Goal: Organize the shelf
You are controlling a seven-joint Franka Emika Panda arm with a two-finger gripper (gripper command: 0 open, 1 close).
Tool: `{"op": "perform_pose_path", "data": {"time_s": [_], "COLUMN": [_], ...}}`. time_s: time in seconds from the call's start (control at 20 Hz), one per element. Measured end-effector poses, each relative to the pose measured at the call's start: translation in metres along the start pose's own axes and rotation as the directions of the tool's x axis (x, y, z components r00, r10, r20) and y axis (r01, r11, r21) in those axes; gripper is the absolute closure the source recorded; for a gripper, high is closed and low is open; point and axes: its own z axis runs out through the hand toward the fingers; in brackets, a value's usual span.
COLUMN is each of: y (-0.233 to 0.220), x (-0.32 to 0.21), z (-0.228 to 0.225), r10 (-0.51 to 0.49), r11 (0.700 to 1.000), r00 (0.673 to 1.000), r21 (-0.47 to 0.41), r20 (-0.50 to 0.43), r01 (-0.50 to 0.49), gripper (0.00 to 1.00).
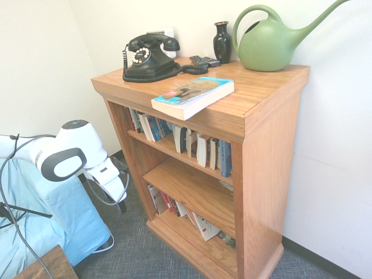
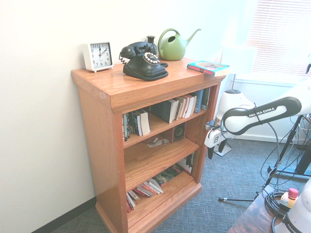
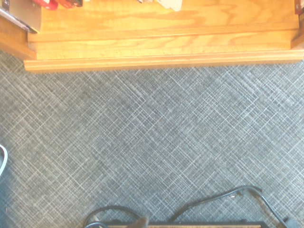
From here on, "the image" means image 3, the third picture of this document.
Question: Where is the dark green and red book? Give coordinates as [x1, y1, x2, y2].
[294, 0, 304, 15]

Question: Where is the white book with red print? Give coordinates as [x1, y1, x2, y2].
[136, 0, 184, 12]

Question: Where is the oak wooden bookshelf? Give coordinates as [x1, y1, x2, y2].
[0, 0, 304, 72]

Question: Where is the black power cable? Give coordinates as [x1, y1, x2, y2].
[170, 185, 298, 228]
[83, 205, 146, 228]

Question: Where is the red-spined book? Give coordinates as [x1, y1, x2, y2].
[32, 0, 59, 11]
[57, 0, 83, 8]

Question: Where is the large white magazine book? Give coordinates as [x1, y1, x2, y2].
[0, 0, 42, 34]

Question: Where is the white curved frame base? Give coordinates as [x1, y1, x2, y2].
[0, 143, 9, 177]

